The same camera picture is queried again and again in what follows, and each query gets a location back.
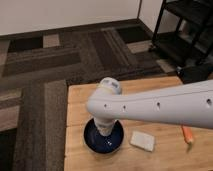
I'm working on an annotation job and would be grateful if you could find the dark blue ceramic bowl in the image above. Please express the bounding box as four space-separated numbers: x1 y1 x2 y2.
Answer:
84 119 124 154

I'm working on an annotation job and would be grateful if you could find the white sponge block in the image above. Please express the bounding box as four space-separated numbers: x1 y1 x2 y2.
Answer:
130 131 155 152

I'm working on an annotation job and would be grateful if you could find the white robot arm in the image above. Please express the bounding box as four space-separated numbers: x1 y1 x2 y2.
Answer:
86 77 213 129

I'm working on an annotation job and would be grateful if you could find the orange carrot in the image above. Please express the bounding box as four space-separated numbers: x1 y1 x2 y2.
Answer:
181 126 194 144

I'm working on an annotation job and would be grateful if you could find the black metal shelf rack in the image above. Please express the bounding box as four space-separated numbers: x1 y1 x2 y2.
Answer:
149 0 213 83

